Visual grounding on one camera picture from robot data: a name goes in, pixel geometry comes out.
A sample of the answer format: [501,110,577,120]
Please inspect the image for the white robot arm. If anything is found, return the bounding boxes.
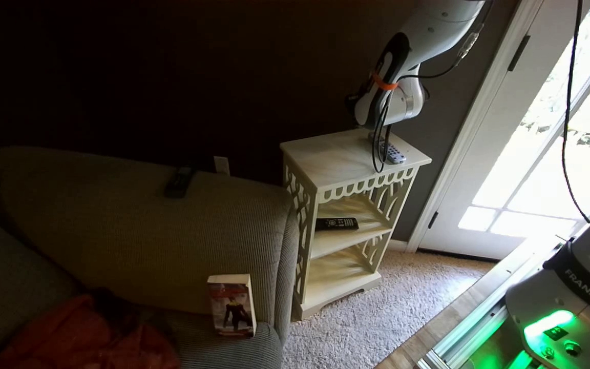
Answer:
[352,0,485,127]

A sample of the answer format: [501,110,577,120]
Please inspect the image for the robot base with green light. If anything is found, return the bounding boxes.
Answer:
[506,228,590,369]

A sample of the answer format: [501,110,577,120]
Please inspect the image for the black remote on shelf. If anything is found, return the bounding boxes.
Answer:
[315,218,359,231]

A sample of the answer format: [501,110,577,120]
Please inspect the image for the white wooden side table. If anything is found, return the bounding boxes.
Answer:
[281,129,429,319]

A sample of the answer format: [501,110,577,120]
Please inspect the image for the grey remote on table top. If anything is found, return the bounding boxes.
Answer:
[385,146,406,163]

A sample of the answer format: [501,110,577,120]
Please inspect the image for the black remote on sofa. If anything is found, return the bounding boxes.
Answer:
[164,165,197,198]

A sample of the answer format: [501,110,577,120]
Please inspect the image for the paperback book red cover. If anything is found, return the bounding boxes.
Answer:
[206,275,255,338]

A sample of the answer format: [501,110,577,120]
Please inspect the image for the white glass door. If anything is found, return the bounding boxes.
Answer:
[409,0,590,260]

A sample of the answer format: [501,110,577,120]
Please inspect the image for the orange red blanket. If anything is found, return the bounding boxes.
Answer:
[0,294,180,369]

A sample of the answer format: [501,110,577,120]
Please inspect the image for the grey fabric sofa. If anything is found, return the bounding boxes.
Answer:
[0,147,299,369]

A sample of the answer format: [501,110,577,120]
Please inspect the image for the white wall outlet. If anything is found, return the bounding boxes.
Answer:
[213,156,230,177]

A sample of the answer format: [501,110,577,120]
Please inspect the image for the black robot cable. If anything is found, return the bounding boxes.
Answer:
[558,0,590,225]

